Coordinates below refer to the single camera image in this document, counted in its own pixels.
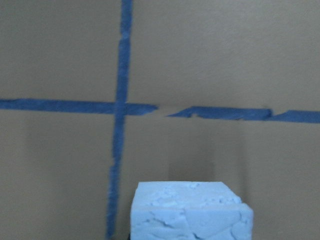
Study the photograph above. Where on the blue foam block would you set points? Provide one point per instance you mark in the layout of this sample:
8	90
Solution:
189	210

